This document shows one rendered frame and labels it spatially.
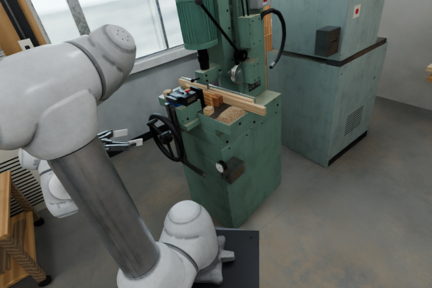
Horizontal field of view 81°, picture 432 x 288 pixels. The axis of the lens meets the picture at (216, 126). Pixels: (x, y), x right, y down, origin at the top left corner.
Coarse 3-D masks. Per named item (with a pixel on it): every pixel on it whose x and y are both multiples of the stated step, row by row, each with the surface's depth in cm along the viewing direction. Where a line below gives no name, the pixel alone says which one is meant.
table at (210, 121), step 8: (176, 88) 163; (184, 88) 162; (160, 96) 156; (160, 104) 159; (224, 104) 136; (200, 112) 132; (216, 112) 129; (248, 112) 126; (192, 120) 132; (200, 120) 133; (208, 120) 128; (216, 120) 123; (240, 120) 123; (248, 120) 128; (184, 128) 130; (192, 128) 131; (216, 128) 126; (224, 128) 121; (232, 128) 120
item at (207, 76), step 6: (210, 66) 139; (216, 66) 138; (198, 72) 135; (204, 72) 133; (210, 72) 136; (216, 72) 139; (204, 78) 134; (210, 78) 137; (216, 78) 140; (204, 84) 136
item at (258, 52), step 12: (240, 0) 125; (240, 12) 128; (252, 12) 134; (240, 48) 137; (252, 48) 143; (264, 48) 151; (264, 60) 155; (264, 72) 158; (228, 84) 157; (240, 84) 149; (264, 84) 163
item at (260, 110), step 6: (186, 84) 156; (222, 96) 136; (228, 96) 134; (228, 102) 135; (234, 102) 131; (240, 102) 128; (246, 102) 126; (246, 108) 127; (252, 108) 124; (258, 108) 121; (264, 108) 119; (264, 114) 121
